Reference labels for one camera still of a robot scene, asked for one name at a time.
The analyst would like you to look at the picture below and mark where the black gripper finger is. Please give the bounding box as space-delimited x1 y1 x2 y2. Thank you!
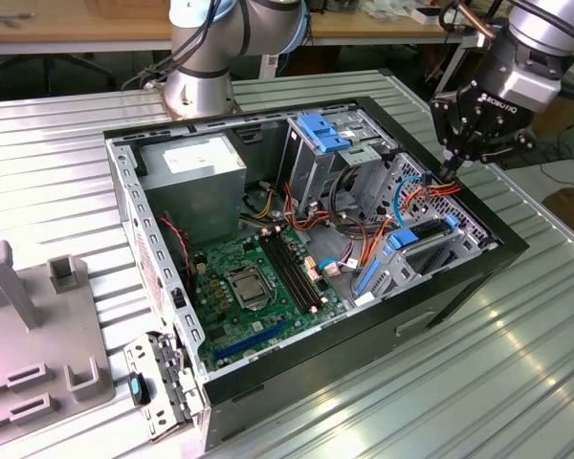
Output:
452 129 540 181
432 91 465 181

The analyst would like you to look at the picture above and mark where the orange power wire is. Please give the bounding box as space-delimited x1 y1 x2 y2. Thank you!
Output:
356 172 462 270

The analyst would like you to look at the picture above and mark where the hard disk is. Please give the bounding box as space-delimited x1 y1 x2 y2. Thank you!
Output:
355 213 461 298

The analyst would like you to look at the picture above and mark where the grey metal disk bay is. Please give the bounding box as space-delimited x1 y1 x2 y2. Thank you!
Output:
348 217 501 308

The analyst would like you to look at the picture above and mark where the small white box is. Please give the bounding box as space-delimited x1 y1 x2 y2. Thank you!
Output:
409 5 444 26

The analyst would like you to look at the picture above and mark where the blue plastic drive latch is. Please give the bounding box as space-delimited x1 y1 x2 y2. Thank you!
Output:
296 112 354 154

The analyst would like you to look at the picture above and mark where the grey metal drive cage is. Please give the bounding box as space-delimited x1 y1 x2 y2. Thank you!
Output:
276 107 399 214

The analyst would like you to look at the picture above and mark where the black RAM slot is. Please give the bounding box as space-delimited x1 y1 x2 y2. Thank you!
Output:
272 230 324 312
259 233 311 316

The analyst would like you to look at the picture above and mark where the silver CPU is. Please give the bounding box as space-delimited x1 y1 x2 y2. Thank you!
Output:
236 276 269 305

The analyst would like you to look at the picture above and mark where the grey power supply unit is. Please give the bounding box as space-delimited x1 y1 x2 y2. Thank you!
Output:
136 133 248 251

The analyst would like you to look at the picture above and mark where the black open PC case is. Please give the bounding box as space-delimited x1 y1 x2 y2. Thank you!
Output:
102 97 529 453

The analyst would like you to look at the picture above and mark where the blue expansion slot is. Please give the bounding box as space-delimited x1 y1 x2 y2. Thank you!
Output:
213 318 289 363

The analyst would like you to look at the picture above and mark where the green motherboard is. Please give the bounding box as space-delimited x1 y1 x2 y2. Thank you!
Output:
192 223 349 373

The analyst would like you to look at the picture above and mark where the black office chair base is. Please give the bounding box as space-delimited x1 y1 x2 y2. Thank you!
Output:
0 51 119 99

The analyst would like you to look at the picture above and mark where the long wooden desk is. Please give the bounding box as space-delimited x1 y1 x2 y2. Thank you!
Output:
0 0 513 56

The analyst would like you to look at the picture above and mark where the grey parts rack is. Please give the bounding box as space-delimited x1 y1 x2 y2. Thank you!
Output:
0 238 119 444

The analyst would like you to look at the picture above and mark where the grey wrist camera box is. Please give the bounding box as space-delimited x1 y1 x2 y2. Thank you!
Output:
499 60 563 115

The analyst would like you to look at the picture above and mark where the blue data wire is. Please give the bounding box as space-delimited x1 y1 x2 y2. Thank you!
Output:
392 176 422 230

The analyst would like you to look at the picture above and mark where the black cable loop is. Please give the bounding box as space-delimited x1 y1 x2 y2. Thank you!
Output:
327 164 367 235

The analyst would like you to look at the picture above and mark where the red orange wire bundle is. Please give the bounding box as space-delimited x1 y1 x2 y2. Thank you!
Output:
282 184 331 235

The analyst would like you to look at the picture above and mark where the white connector with blue wire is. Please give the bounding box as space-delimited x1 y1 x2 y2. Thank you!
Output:
318 256 361 279

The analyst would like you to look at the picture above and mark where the yellow black wire bundle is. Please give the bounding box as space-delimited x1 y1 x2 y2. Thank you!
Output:
241 180 276 221

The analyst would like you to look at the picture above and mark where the CPU socket metal frame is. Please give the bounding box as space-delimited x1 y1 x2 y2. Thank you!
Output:
225 266 277 314

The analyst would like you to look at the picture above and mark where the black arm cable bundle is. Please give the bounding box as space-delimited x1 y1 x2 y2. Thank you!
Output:
121 0 222 93

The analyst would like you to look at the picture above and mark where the brown square base plate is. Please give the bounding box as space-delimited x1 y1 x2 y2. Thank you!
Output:
152 80 244 121

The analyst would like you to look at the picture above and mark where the black fan with red wire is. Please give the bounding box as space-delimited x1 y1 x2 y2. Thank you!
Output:
154 213 195 294

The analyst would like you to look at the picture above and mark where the silver hinged expansion bracket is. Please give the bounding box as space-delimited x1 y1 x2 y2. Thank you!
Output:
122 330 206 442

